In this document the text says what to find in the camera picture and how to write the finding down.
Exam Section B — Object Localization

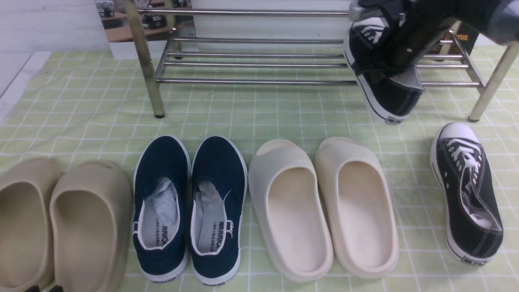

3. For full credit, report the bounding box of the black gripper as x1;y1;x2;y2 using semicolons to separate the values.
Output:
350;0;461;90

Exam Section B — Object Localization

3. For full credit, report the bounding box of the black canvas sneaker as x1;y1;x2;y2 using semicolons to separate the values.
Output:
343;18;423;125
430;122;504;266

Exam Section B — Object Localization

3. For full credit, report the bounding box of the right navy slip-on shoe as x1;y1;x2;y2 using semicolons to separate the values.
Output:
189;135;248;286

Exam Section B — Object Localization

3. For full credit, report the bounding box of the navy slip-on shoe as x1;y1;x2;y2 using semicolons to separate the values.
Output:
132;135;191;283
189;135;248;286

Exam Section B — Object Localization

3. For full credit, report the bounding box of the metal shoe rack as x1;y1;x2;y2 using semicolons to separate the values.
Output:
124;0;519;123

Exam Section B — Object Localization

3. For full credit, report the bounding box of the left navy slip-on shoe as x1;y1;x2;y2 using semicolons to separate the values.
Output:
132;135;191;283

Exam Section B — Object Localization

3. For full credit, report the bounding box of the dark printed box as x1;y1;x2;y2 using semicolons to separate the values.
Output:
431;21;479;55

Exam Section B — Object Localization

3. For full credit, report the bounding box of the right cream foam slide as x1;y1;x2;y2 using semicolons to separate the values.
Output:
314;137;400;279

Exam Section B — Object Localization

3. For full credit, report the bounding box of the cream foam slide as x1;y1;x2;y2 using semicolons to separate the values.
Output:
314;137;400;279
248;139;334;282

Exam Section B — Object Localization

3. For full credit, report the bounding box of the left cream foam slide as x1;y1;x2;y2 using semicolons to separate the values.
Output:
248;139;334;282

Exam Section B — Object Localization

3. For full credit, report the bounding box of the green checkered cloth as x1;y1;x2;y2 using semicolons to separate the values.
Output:
0;52;519;292

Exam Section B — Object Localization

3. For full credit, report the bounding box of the right tan foam slide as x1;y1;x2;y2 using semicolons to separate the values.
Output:
49;160;132;292

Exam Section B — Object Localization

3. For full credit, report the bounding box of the tan foam slide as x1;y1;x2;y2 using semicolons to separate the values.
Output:
49;160;132;292
0;157;61;292

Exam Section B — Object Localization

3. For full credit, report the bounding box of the left tan foam slide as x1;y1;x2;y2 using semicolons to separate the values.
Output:
0;157;61;292

